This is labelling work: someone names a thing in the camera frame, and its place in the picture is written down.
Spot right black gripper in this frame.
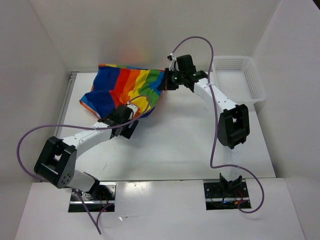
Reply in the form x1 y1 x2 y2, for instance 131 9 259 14
157 67 185 90

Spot rainbow striped shorts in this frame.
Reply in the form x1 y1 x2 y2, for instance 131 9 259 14
79 64 165 119

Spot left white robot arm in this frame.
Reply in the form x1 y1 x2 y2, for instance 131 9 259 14
34 103 139 200

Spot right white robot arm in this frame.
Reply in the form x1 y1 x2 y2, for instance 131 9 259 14
164 54 250 197

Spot white plastic basket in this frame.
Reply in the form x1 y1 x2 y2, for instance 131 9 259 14
212 55 267 104

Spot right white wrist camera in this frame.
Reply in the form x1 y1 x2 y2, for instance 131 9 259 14
167 53 177 71

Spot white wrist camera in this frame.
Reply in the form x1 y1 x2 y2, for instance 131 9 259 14
126 102 140 120
167 53 177 71

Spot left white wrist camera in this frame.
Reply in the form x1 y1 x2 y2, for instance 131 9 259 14
126 102 140 120

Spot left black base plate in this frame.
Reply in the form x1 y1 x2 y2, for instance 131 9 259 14
68 181 117 213

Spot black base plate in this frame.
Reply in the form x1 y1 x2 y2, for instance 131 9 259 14
68 181 117 213
203 180 252 211

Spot aluminium table edge rail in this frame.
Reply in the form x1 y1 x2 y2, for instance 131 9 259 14
43 71 77 148

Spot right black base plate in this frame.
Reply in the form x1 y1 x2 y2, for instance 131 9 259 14
203 180 252 211

